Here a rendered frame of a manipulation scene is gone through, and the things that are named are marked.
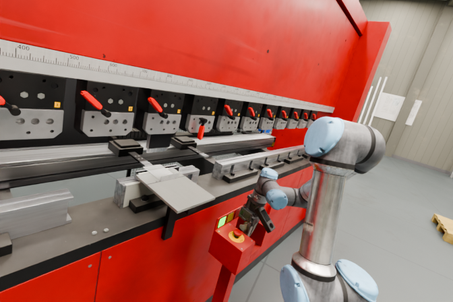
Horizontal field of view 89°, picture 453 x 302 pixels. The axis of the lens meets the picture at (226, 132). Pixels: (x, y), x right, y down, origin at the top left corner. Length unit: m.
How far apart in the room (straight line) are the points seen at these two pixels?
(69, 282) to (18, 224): 0.22
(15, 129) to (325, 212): 0.79
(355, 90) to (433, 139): 8.74
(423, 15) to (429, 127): 4.00
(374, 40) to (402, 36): 8.45
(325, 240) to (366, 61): 2.30
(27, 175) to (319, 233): 1.00
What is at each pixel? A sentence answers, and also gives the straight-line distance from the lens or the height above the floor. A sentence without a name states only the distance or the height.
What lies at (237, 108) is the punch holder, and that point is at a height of 1.30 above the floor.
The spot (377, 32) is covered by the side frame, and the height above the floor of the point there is 2.19.
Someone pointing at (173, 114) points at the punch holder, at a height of 1.25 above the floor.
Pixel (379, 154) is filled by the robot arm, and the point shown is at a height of 1.34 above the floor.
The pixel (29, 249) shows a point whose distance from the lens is 0.88.
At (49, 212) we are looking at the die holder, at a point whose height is 0.94.
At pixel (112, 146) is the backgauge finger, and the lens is 1.19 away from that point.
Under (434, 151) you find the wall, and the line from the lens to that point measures 11.44.
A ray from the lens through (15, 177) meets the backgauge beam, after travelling 1.12.
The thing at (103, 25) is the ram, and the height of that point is 1.49.
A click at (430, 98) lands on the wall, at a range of 11.24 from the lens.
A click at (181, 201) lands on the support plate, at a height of 1.00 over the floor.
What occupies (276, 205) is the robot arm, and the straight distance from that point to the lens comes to 0.96.
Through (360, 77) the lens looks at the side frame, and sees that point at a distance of 2.78.
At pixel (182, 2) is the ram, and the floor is 1.64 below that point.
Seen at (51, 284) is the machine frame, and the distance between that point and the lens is 0.91.
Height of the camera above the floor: 1.44
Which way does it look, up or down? 13 degrees down
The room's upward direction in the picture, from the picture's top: 14 degrees clockwise
